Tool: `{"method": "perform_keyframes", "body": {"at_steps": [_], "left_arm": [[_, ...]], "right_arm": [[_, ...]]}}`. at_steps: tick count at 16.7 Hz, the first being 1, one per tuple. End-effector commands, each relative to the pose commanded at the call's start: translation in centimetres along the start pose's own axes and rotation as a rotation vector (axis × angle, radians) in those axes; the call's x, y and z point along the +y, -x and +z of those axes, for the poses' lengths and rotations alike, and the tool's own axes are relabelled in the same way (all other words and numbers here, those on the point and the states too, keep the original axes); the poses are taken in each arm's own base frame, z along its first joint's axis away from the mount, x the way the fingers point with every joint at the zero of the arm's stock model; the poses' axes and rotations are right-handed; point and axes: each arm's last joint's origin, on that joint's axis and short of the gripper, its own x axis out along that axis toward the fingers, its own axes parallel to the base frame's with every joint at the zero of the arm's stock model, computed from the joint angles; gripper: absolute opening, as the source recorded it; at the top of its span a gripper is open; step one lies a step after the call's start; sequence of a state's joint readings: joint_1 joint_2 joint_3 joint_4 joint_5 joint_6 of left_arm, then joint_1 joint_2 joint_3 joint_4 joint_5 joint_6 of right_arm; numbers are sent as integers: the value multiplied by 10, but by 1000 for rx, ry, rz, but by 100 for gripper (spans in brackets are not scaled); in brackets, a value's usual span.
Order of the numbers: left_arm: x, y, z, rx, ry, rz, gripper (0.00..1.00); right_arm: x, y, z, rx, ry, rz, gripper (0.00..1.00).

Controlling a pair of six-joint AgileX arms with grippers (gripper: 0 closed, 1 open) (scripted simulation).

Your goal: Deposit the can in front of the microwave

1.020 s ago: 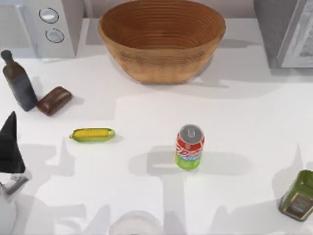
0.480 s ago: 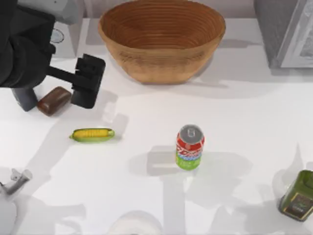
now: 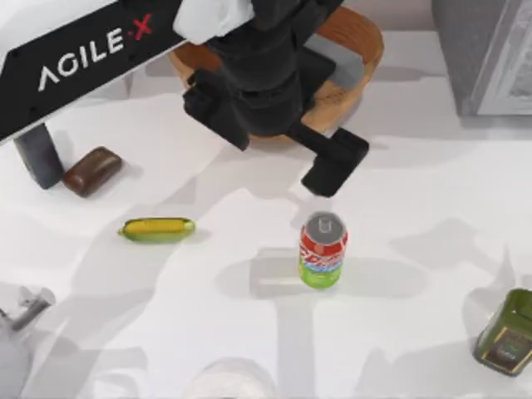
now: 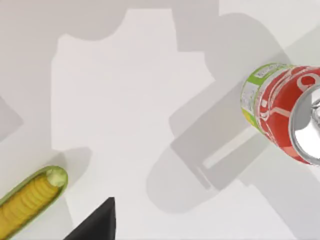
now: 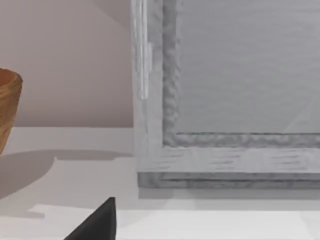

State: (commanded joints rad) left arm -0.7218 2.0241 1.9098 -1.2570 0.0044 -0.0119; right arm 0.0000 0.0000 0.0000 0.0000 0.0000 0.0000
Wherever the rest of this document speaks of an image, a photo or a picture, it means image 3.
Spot brown wooden basket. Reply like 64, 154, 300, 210
167, 7, 386, 143

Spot brown bread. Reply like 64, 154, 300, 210
62, 145, 124, 199

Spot green tin can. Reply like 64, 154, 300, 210
472, 287, 532, 372

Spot yellow corn cob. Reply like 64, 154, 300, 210
116, 215, 196, 243

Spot white and grey object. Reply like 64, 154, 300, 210
0, 282, 57, 399

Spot grey cabinet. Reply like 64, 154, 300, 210
431, 0, 532, 118

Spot red and green can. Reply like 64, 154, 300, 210
297, 210, 350, 291

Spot white rounded object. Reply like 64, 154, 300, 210
182, 357, 276, 399

